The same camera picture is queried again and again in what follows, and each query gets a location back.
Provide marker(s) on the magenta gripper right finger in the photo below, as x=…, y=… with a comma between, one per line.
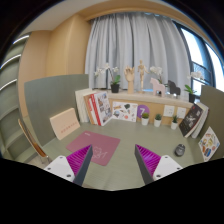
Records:
x=152, y=166

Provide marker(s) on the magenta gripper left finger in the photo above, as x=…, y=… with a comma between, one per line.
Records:
x=73, y=167

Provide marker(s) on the dark grey computer mouse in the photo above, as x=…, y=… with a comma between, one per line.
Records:
x=179, y=150

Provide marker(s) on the wooden chair back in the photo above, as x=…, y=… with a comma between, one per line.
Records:
x=42, y=155

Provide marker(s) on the small potted plant right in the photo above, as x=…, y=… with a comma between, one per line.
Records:
x=174, y=122

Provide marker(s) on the small potted plant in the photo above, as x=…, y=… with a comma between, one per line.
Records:
x=174, y=122
x=145, y=119
x=157, y=120

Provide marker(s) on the small potted plant middle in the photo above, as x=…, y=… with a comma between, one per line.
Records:
x=157, y=120

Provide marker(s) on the small potted plant left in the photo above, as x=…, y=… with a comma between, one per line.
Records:
x=145, y=119

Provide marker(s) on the purple round number sign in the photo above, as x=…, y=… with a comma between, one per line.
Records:
x=142, y=109

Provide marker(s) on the colourful sticker card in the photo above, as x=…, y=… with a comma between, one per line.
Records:
x=208, y=144

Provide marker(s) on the dark leaning book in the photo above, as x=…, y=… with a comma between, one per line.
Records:
x=190, y=122

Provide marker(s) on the illustrated picture card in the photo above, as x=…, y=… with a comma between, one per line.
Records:
x=124, y=111

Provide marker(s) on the red white standing book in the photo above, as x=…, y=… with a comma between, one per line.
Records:
x=101, y=107

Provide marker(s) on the green partition panel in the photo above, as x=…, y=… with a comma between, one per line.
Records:
x=47, y=97

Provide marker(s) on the dark wooden horse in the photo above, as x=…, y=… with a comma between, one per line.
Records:
x=173, y=88

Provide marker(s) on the pink wooden horse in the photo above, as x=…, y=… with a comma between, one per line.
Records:
x=157, y=87

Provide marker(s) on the white orchid black pot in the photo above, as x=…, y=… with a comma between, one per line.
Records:
x=115, y=77

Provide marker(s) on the white orchid behind horse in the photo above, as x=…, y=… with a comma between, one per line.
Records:
x=158, y=72

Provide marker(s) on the wooden hand model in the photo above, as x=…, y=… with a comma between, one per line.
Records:
x=129, y=75

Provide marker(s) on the wooden mannequin figure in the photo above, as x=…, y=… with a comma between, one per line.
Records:
x=142, y=70

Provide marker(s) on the grey curtain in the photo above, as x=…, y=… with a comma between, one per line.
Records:
x=133, y=39

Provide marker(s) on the green wall shelf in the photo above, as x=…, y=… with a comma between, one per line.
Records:
x=13, y=143

